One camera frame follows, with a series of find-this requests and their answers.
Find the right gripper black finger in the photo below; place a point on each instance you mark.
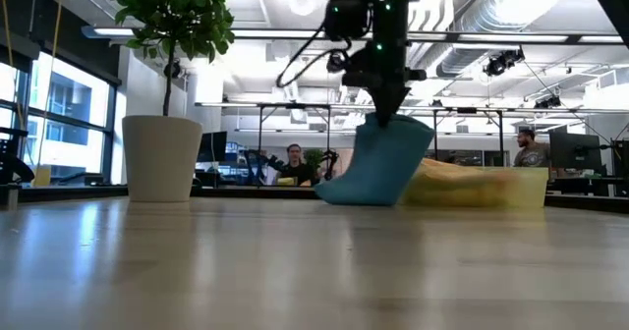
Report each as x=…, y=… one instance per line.
x=382, y=101
x=397, y=99

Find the blue microfiber towel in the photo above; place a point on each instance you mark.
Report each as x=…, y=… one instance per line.
x=378, y=168

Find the orange microfiber towel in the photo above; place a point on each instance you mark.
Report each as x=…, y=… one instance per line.
x=452, y=182

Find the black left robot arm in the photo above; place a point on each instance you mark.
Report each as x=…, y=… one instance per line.
x=15, y=165

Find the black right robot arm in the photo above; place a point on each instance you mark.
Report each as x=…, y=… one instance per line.
x=393, y=16

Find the background black robot arm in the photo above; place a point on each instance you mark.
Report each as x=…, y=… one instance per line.
x=331, y=165
x=268, y=162

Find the small background plant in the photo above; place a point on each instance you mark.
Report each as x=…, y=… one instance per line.
x=313, y=158

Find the person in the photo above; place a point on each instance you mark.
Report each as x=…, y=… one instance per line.
x=297, y=170
x=533, y=155

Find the white round ceiling lamp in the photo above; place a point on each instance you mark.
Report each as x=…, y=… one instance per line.
x=295, y=3

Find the yellow translucent plastic bin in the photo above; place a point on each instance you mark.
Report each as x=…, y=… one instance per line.
x=531, y=187

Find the small black computer monitor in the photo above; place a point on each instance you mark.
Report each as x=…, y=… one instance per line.
x=212, y=147

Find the large black computer monitor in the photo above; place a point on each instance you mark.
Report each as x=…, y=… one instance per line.
x=575, y=153

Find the dark office desk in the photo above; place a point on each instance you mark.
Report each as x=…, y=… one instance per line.
x=575, y=185

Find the green leafy plant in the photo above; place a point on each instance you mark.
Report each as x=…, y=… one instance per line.
x=172, y=11

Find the white plant pot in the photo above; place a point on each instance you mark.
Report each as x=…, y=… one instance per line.
x=162, y=158

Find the large window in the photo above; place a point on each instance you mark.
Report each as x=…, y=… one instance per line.
x=74, y=99

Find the small yellow object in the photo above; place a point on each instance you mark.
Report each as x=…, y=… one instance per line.
x=40, y=177

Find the round black ceiling camera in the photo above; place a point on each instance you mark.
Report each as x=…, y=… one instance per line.
x=335, y=64

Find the black metal gantry frame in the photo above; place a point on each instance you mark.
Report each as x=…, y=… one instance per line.
x=260, y=133
x=435, y=138

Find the black ceiling camera cluster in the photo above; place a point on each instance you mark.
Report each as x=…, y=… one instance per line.
x=498, y=64

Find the silver ventilation duct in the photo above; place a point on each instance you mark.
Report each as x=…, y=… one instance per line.
x=491, y=11

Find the small black ceiling camera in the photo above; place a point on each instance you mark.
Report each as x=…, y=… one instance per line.
x=548, y=102

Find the black aluminium table frame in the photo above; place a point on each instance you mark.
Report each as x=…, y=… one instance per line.
x=245, y=192

